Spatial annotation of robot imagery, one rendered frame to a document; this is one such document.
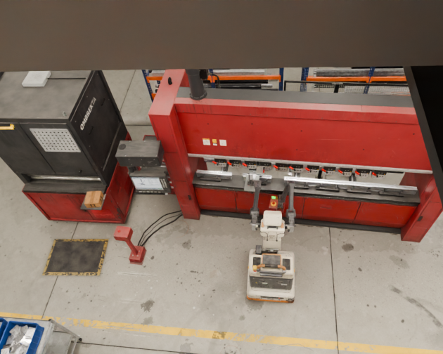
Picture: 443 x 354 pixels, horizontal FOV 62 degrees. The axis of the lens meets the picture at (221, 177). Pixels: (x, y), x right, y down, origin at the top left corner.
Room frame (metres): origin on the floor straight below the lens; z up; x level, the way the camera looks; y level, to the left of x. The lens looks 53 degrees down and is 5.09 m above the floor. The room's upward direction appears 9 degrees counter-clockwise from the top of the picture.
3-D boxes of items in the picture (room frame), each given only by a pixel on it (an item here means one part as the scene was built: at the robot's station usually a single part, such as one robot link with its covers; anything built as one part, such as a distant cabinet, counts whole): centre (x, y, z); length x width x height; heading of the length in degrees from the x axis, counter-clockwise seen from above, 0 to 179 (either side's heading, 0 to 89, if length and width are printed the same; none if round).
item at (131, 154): (2.95, 0.90, 1.53); 0.51 x 0.25 x 0.85; 78
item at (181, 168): (3.48, 0.45, 1.15); 0.85 x 0.25 x 2.30; 163
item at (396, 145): (2.84, -1.05, 1.74); 3.00 x 0.08 x 0.80; 73
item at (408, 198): (2.80, -1.04, 0.85); 3.00 x 0.21 x 0.04; 73
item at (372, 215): (2.80, -1.04, 0.41); 3.00 x 0.21 x 0.83; 73
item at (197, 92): (3.30, 0.04, 2.53); 0.33 x 0.25 x 0.47; 73
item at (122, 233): (2.57, 1.43, 0.41); 0.25 x 0.20 x 0.83; 163
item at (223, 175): (3.19, 0.09, 0.92); 0.50 x 0.06 x 0.10; 73
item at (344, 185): (2.66, -1.64, 0.92); 1.67 x 0.06 x 0.10; 73
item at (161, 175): (2.86, 0.87, 1.42); 0.45 x 0.12 x 0.36; 78
